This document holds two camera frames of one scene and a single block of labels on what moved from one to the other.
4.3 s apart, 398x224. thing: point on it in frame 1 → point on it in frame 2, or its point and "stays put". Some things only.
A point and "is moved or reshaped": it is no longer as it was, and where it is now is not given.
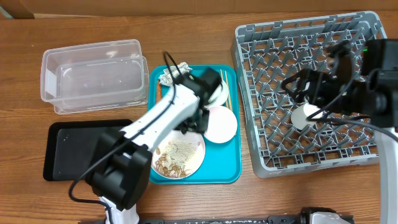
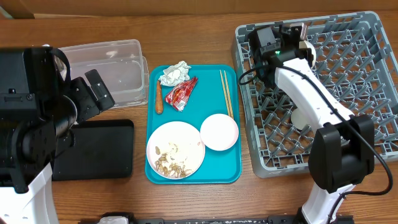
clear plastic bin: x=94 y=77 stays put
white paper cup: x=300 y=114 stays put
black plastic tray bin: x=70 y=148 stays put
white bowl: x=219 y=96 → x=304 y=44
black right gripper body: x=333 y=93 → x=305 y=52
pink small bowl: x=222 y=126 is moved or reshaped
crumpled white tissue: x=166 y=78 stays put
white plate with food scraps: x=178 y=156 stays put
